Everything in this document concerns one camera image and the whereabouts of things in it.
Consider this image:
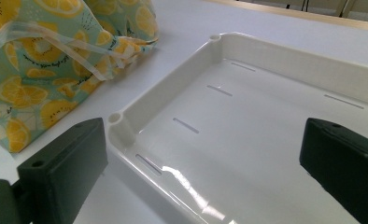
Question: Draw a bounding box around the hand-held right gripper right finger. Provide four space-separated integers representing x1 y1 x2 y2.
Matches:
299 117 368 224

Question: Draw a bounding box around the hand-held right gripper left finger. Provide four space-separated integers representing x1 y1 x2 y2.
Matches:
17 117 109 224

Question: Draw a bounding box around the lemon print fabric bag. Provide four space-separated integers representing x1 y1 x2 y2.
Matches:
0 0 160 154

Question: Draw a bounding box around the white plastic tray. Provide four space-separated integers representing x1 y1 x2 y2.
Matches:
106 32 368 224

